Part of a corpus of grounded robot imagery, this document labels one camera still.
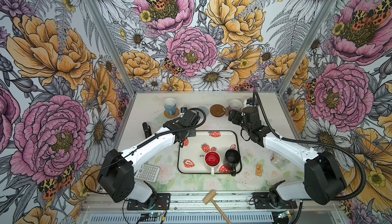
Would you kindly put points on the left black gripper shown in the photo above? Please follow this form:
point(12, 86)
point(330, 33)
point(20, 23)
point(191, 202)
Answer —
point(192, 133)

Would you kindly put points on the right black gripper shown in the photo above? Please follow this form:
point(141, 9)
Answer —
point(239, 114)

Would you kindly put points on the purple white mug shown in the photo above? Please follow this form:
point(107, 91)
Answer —
point(236, 105)

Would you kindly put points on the blue floral mug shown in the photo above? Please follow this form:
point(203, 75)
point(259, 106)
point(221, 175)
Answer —
point(170, 106)

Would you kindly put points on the glossy brown round coaster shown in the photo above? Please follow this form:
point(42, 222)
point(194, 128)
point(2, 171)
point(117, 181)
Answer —
point(217, 110)

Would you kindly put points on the grey mug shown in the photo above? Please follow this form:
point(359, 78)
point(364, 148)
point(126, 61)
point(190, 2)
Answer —
point(248, 103)

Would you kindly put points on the blue grey woven coaster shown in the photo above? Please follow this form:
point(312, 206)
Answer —
point(205, 110)

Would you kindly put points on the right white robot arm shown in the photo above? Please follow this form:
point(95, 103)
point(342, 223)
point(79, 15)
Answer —
point(322, 180)

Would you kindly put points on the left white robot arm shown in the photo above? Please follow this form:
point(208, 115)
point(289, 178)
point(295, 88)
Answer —
point(117, 174)

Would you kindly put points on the strawberry print serving tray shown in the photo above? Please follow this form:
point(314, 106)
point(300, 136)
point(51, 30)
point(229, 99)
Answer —
point(192, 153)

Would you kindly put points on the black stapler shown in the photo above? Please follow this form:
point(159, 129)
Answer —
point(147, 130)

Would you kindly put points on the black mug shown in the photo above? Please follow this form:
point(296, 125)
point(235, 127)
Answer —
point(231, 160)

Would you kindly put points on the red interior white mug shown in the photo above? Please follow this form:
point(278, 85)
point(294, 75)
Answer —
point(212, 161)

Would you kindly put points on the small orange biscuit block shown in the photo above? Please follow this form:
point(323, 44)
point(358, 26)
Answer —
point(259, 170)

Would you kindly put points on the white calculator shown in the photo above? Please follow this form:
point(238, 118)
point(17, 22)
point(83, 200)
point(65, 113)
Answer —
point(147, 173)

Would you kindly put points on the wooden mallet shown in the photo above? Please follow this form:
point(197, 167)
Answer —
point(209, 198)

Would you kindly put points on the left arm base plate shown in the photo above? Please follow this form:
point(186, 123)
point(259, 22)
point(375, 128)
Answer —
point(157, 201)

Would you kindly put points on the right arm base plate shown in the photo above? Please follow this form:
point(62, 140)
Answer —
point(267, 200)

